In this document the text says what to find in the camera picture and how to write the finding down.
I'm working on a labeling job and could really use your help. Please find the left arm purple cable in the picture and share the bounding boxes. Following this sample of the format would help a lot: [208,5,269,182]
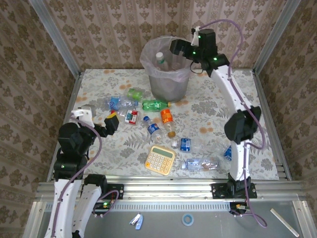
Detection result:
[51,116,119,238]

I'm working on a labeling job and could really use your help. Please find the large clear bottle blue label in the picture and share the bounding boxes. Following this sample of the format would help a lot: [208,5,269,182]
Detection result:
[106,95,139,112]

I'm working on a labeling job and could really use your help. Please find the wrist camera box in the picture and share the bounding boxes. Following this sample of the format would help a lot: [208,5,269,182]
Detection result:
[190,25,201,47]
[71,104,97,129]

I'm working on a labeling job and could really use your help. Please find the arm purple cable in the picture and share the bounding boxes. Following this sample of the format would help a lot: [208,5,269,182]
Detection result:
[197,19,268,228]
[51,116,119,238]

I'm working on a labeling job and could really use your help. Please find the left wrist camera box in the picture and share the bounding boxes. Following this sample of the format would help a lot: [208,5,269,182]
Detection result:
[71,104,97,129]

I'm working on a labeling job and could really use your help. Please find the grey mesh waste bin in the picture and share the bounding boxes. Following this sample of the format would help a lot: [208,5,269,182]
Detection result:
[142,37,201,104]

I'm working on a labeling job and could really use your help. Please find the grey metal shelf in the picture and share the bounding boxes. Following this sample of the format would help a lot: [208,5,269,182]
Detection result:
[22,200,317,238]

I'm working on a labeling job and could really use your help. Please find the aluminium extrusion beam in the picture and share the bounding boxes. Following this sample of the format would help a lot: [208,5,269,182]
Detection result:
[34,173,305,202]

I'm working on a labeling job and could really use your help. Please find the white cap green label bottle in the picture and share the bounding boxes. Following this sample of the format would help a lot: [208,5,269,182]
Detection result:
[155,51,166,71]

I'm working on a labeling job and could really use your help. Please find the orange label plastic bottle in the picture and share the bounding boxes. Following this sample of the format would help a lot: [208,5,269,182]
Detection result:
[160,108,177,139]

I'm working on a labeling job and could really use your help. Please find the red white label bottle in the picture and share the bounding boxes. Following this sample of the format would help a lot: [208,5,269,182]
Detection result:
[110,108,139,124]

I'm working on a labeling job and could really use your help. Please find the blue white stapler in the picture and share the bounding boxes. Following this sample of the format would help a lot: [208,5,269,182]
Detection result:
[129,212,144,231]

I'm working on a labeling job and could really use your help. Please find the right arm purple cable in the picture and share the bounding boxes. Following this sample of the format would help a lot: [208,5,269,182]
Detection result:
[197,19,268,228]

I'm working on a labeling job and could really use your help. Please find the translucent plastic bin liner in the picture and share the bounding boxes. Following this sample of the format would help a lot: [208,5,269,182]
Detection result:
[139,36,199,84]

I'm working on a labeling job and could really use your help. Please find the aluminium frame post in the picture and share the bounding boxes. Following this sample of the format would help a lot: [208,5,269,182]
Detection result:
[28,0,82,76]
[253,0,302,74]

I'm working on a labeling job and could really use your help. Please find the blue label bottle white cap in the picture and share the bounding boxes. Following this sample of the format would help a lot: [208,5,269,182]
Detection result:
[171,137,207,153]

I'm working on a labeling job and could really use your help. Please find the dark green bottle yellow cap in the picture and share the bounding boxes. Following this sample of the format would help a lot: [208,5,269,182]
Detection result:
[141,98,172,113]

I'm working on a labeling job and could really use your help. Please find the light green label bottle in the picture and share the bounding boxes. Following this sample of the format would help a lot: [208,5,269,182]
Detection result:
[127,88,145,100]

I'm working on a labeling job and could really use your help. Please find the white flat stick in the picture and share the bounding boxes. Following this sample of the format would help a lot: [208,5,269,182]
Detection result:
[269,208,300,238]

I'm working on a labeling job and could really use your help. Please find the small circuit board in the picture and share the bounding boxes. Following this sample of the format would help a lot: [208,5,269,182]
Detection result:
[91,202,115,217]
[229,202,250,216]

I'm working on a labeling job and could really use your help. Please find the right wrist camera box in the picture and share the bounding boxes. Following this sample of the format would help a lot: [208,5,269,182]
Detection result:
[190,25,201,47]

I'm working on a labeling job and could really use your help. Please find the grey slotted cable duct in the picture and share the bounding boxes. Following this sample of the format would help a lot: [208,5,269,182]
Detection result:
[44,202,232,212]

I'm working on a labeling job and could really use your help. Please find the long clear water bottle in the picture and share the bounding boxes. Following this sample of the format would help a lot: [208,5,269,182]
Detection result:
[182,157,221,173]

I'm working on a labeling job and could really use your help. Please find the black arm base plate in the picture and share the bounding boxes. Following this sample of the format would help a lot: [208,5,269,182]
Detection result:
[80,183,124,200]
[211,182,258,200]

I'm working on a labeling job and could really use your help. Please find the yellow calculator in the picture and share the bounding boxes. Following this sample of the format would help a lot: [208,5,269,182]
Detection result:
[144,145,177,176]

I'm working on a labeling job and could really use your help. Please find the blue tape roll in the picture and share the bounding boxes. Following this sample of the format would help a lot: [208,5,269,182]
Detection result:
[181,213,195,227]

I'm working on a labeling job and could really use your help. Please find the dark blue label cola bottle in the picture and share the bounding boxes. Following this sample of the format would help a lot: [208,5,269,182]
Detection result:
[143,115,165,141]

